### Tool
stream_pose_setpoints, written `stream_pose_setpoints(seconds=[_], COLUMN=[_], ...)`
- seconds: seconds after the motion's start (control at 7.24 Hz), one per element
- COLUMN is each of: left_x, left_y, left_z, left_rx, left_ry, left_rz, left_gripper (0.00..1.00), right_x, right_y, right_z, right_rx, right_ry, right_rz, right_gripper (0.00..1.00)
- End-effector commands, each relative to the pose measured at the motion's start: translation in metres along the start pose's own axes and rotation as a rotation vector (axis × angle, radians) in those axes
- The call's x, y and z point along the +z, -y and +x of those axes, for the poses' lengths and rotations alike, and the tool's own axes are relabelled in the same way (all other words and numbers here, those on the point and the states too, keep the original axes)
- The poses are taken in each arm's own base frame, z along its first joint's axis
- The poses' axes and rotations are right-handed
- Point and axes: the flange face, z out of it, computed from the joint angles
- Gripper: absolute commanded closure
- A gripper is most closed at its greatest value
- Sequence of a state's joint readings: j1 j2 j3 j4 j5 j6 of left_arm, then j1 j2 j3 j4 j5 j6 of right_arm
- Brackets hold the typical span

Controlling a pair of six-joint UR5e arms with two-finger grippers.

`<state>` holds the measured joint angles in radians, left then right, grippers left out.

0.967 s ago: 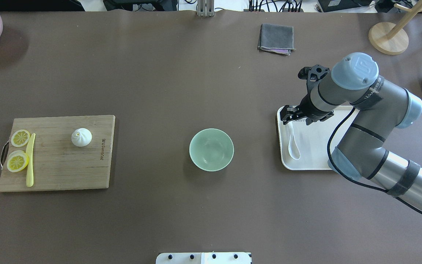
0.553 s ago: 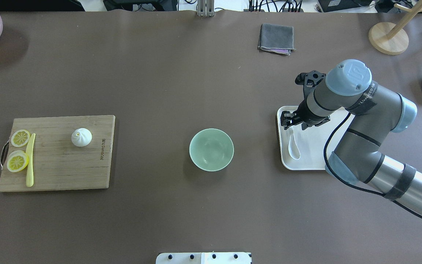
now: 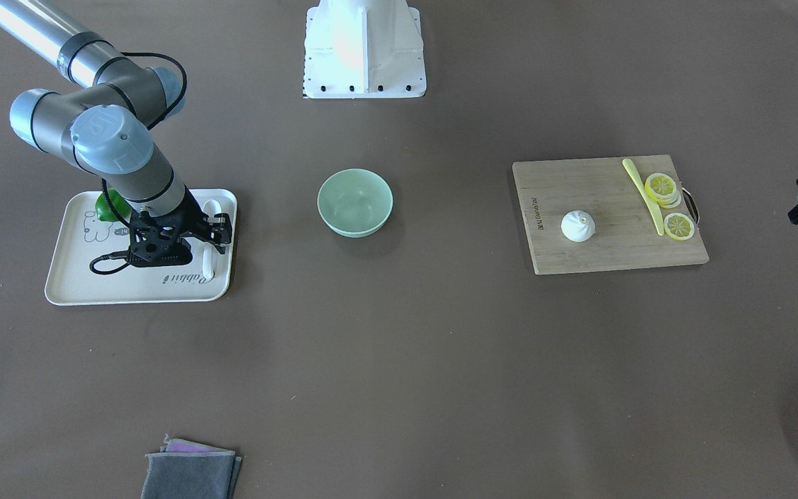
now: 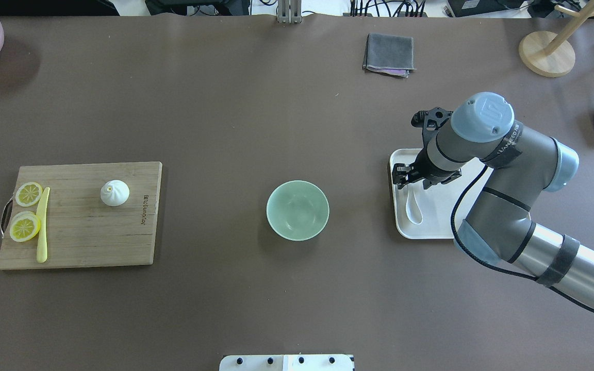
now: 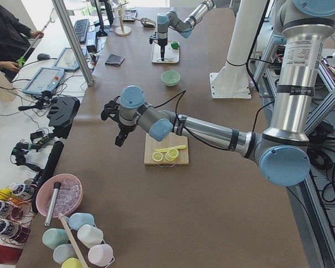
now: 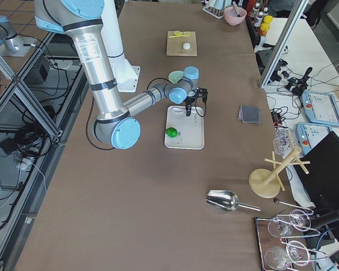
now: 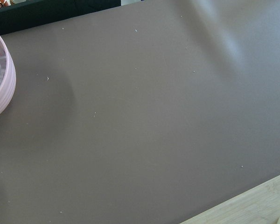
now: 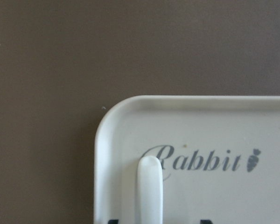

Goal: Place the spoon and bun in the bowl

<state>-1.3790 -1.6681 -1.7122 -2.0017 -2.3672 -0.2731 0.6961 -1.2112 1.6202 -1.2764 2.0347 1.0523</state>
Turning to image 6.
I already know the pink bowl with ice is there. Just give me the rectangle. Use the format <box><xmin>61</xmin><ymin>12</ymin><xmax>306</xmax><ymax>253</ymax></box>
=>
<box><xmin>224</xmin><ymin>6</ymin><xmax>247</xmax><ymax>25</ymax></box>

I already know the blue teach pendant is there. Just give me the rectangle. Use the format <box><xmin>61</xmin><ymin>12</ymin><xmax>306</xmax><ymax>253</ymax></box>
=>
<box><xmin>301</xmin><ymin>91</ymin><xmax>339</xmax><ymax>126</ymax></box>
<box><xmin>295</xmin><ymin>122</ymin><xmax>332</xmax><ymax>155</ymax></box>

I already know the cream rectangular tray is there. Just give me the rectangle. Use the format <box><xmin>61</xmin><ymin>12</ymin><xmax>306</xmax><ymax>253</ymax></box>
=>
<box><xmin>164</xmin><ymin>106</ymin><xmax>205</xmax><ymax>150</ymax></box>

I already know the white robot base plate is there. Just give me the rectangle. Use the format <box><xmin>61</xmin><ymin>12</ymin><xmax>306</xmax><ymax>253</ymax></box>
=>
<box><xmin>112</xmin><ymin>58</ymin><xmax>141</xmax><ymax>93</ymax></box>

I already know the wooden cutting board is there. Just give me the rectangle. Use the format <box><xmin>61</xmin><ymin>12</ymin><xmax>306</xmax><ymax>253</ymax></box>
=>
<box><xmin>166</xmin><ymin>30</ymin><xmax>197</xmax><ymax>56</ymax></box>

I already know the green lime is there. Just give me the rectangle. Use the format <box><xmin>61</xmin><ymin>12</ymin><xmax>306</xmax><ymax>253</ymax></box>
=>
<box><xmin>166</xmin><ymin>127</ymin><xmax>178</xmax><ymax>138</ymax></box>

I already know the grey folded cloth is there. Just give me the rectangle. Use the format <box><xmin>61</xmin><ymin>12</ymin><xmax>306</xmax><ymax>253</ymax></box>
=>
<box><xmin>238</xmin><ymin>105</ymin><xmax>261</xmax><ymax>124</ymax></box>

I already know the wine glass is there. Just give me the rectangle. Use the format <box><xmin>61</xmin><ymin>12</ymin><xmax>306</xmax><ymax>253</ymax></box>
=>
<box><xmin>264</xmin><ymin>241</ymin><xmax>310</xmax><ymax>270</ymax></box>
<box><xmin>267</xmin><ymin>209</ymin><xmax>311</xmax><ymax>238</ymax></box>

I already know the wine glass far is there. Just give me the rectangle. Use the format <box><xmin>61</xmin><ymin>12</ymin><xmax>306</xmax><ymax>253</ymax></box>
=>
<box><xmin>267</xmin><ymin>209</ymin><xmax>311</xmax><ymax>238</ymax></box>

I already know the light green bowl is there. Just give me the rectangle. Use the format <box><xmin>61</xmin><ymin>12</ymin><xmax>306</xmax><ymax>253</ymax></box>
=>
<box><xmin>168</xmin><ymin>71</ymin><xmax>184</xmax><ymax>84</ymax></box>

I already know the black glass rack tray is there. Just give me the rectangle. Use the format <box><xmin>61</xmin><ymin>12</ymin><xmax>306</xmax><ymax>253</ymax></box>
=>
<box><xmin>254</xmin><ymin>217</ymin><xmax>329</xmax><ymax>270</ymax></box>

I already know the black monitor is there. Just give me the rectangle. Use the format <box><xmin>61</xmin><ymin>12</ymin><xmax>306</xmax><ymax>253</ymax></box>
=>
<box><xmin>294</xmin><ymin>132</ymin><xmax>339</xmax><ymax>209</ymax></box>

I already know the upper blue teach pendant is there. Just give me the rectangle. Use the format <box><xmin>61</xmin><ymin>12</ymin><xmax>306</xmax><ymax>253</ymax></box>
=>
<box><xmin>301</xmin><ymin>91</ymin><xmax>339</xmax><ymax>126</ymax></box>

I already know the aluminium frame post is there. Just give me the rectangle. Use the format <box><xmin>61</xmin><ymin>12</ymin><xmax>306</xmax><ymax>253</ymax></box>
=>
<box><xmin>259</xmin><ymin>0</ymin><xmax>308</xmax><ymax>89</ymax></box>

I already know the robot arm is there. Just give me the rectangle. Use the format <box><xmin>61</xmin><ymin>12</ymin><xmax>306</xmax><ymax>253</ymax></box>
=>
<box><xmin>34</xmin><ymin>1</ymin><xmax>205</xmax><ymax>149</ymax></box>

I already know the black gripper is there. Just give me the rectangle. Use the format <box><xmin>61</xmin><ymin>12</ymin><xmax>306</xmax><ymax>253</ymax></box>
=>
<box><xmin>184</xmin><ymin>88</ymin><xmax>208</xmax><ymax>117</ymax></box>

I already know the metal scoop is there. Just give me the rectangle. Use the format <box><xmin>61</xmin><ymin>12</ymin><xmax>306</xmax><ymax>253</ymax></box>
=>
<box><xmin>206</xmin><ymin>190</ymin><xmax>261</xmax><ymax>212</ymax></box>

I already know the wine glass near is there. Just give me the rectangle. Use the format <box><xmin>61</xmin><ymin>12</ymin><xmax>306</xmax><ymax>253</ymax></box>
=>
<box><xmin>264</xmin><ymin>241</ymin><xmax>310</xmax><ymax>270</ymax></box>

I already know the lower blue teach pendant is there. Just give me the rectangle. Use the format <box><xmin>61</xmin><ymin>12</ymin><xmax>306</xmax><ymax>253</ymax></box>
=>
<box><xmin>295</xmin><ymin>122</ymin><xmax>332</xmax><ymax>155</ymax></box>

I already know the wooden mug tree stand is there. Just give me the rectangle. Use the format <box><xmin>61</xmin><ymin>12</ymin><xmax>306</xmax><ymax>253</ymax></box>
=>
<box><xmin>248</xmin><ymin>132</ymin><xmax>311</xmax><ymax>199</ymax></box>

